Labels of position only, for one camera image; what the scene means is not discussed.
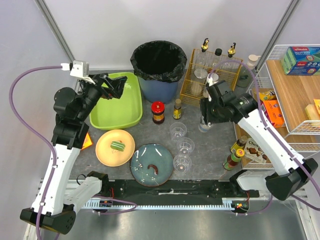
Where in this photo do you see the blue label silver lid jar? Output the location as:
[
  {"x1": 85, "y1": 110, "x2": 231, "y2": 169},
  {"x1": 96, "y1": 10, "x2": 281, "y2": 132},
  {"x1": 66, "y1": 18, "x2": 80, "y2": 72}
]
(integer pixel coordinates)
[{"x1": 198, "y1": 117, "x2": 213, "y2": 133}]

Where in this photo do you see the silver lid spice jar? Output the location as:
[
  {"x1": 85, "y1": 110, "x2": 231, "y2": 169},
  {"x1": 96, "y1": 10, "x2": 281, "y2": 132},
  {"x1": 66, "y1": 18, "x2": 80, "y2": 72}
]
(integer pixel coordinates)
[{"x1": 190, "y1": 68, "x2": 208, "y2": 97}]

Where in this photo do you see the glass oil bottle gold spout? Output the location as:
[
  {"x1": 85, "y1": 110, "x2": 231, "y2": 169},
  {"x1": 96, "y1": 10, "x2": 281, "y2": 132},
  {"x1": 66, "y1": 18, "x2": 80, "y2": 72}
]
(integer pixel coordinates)
[{"x1": 223, "y1": 41, "x2": 238, "y2": 76}]

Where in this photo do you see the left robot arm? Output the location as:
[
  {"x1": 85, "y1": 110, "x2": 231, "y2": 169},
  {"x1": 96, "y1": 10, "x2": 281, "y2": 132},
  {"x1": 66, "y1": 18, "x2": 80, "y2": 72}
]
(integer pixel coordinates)
[{"x1": 20, "y1": 73, "x2": 128, "y2": 235}]

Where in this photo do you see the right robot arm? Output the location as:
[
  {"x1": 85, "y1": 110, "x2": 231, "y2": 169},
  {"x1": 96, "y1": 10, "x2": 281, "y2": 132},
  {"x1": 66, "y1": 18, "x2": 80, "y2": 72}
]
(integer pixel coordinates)
[{"x1": 200, "y1": 80, "x2": 319, "y2": 201}]

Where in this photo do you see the green plastic basin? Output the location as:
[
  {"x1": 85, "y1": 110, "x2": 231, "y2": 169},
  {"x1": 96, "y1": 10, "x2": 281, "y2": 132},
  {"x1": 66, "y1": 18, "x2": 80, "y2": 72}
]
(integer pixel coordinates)
[{"x1": 89, "y1": 72, "x2": 143, "y2": 131}]

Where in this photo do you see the small brown bottle tan cap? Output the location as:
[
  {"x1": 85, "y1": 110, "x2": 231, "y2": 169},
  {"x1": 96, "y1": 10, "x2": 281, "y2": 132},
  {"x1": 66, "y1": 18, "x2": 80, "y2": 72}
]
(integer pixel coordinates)
[{"x1": 173, "y1": 99, "x2": 182, "y2": 120}]

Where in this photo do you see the cream pump soap bottle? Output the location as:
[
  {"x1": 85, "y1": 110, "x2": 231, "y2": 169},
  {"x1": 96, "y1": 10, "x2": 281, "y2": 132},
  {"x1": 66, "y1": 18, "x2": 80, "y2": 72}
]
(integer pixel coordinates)
[{"x1": 236, "y1": 54, "x2": 261, "y2": 88}]

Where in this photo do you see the blue trash bin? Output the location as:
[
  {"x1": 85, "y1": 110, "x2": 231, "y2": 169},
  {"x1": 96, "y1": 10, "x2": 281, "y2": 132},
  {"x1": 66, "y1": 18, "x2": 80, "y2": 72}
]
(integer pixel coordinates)
[{"x1": 138, "y1": 77, "x2": 179, "y2": 104}]

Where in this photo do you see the clear glass cup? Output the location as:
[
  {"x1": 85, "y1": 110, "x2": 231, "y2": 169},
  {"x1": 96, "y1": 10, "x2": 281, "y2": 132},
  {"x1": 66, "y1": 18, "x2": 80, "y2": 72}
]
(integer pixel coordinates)
[
  {"x1": 173, "y1": 154, "x2": 192, "y2": 174},
  {"x1": 169, "y1": 122, "x2": 187, "y2": 141},
  {"x1": 176, "y1": 137, "x2": 195, "y2": 155}
]

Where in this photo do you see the black cap glass bottle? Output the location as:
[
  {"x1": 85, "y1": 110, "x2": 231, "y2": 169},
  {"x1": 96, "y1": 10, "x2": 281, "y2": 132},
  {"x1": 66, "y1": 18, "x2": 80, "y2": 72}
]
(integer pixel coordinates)
[{"x1": 212, "y1": 48, "x2": 223, "y2": 72}]

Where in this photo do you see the black trash bag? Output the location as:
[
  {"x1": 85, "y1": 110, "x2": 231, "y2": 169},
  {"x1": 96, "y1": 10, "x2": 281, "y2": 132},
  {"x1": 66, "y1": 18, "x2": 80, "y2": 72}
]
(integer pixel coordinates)
[{"x1": 130, "y1": 40, "x2": 188, "y2": 83}]

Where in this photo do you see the red lid sauce jar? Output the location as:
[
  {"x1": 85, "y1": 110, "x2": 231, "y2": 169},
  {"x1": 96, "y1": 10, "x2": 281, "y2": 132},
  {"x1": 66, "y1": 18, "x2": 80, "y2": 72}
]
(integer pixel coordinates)
[{"x1": 151, "y1": 101, "x2": 165, "y2": 125}]

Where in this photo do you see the yellow snack bag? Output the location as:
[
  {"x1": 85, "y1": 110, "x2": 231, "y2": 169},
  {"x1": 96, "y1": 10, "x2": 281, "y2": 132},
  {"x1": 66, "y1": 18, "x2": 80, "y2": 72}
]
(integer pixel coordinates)
[{"x1": 259, "y1": 90, "x2": 277, "y2": 101}]

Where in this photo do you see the orange purple box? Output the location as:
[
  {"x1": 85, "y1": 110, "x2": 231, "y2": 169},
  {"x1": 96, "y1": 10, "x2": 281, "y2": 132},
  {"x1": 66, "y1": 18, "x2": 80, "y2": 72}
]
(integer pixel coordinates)
[{"x1": 261, "y1": 100, "x2": 285, "y2": 128}]

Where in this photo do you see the chocolate cookie box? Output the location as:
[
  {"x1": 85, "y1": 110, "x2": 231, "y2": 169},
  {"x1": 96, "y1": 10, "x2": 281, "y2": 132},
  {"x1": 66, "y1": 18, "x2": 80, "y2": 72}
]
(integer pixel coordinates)
[{"x1": 244, "y1": 138, "x2": 268, "y2": 164}]

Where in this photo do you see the green red sauce bottle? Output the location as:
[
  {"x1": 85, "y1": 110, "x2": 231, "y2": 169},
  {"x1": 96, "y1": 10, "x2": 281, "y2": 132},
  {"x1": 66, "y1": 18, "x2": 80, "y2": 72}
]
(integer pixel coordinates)
[{"x1": 223, "y1": 149, "x2": 245, "y2": 171}]

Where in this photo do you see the green layered cake slice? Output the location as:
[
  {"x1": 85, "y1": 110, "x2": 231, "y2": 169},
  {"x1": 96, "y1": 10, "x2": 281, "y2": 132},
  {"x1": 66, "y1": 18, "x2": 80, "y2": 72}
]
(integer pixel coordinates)
[{"x1": 110, "y1": 141, "x2": 126, "y2": 152}]

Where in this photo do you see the beige plate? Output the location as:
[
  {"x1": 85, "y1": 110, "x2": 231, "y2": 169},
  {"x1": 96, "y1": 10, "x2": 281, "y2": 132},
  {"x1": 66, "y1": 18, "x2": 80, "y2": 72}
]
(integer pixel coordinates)
[{"x1": 95, "y1": 129, "x2": 135, "y2": 167}]

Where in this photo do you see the blue ceramic plate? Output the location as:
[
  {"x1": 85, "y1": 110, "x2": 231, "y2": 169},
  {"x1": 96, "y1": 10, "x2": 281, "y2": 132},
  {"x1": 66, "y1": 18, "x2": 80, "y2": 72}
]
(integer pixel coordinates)
[{"x1": 130, "y1": 143, "x2": 174, "y2": 187}]

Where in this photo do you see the red sausage piece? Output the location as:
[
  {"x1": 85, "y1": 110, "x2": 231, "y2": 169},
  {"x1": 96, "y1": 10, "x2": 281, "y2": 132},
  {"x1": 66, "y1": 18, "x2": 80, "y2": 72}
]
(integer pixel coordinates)
[{"x1": 147, "y1": 164, "x2": 159, "y2": 176}]

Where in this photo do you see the blue sponge package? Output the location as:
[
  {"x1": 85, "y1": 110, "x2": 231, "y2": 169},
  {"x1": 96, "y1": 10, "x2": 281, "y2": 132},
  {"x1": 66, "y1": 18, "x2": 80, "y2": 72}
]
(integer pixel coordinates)
[{"x1": 281, "y1": 46, "x2": 320, "y2": 76}]

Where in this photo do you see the yellow sponge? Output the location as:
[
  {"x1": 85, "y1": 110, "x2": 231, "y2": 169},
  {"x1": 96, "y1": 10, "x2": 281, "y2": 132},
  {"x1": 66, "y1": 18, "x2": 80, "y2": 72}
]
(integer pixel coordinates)
[{"x1": 304, "y1": 99, "x2": 320, "y2": 121}]

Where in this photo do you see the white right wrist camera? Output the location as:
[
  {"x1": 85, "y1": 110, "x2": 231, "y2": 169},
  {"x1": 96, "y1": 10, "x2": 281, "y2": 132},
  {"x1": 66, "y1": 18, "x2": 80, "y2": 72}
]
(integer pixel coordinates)
[{"x1": 203, "y1": 72, "x2": 219, "y2": 102}]

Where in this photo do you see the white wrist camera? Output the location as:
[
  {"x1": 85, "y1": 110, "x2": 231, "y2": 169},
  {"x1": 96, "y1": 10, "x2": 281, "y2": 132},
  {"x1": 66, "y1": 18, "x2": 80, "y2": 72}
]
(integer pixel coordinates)
[
  {"x1": 60, "y1": 60, "x2": 96, "y2": 85},
  {"x1": 203, "y1": 72, "x2": 219, "y2": 102}
]

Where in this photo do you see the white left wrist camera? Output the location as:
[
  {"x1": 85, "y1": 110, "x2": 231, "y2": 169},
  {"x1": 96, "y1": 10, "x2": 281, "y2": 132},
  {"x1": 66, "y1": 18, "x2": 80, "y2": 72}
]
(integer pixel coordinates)
[{"x1": 60, "y1": 60, "x2": 96, "y2": 85}]

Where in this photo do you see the yellow wire basket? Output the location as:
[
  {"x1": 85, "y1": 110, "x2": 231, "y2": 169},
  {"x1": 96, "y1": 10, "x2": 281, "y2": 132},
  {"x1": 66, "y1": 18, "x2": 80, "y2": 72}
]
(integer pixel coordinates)
[{"x1": 180, "y1": 49, "x2": 243, "y2": 107}]

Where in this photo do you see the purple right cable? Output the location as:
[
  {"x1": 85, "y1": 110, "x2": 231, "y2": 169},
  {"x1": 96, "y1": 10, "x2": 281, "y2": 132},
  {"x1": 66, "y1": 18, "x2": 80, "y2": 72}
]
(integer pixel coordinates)
[{"x1": 208, "y1": 59, "x2": 320, "y2": 216}]

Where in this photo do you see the purple cable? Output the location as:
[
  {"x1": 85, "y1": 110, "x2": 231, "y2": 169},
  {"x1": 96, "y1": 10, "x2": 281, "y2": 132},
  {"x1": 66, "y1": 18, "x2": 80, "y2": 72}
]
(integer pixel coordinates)
[
  {"x1": 9, "y1": 65, "x2": 138, "y2": 240},
  {"x1": 208, "y1": 59, "x2": 320, "y2": 216}
]

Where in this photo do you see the white wire shelf rack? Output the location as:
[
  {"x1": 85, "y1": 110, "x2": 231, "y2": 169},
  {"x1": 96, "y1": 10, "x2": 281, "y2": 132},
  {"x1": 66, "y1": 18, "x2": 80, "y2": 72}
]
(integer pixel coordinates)
[{"x1": 231, "y1": 44, "x2": 320, "y2": 171}]

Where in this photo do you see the black mounting base plate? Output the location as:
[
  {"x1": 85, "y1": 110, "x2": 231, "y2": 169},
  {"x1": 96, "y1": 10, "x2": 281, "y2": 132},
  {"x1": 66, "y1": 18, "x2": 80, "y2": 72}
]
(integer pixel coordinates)
[{"x1": 100, "y1": 179, "x2": 260, "y2": 199}]

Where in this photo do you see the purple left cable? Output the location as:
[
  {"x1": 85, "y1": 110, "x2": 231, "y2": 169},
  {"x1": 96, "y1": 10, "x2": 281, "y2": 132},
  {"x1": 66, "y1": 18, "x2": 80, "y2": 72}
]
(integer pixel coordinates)
[{"x1": 9, "y1": 65, "x2": 138, "y2": 240}]

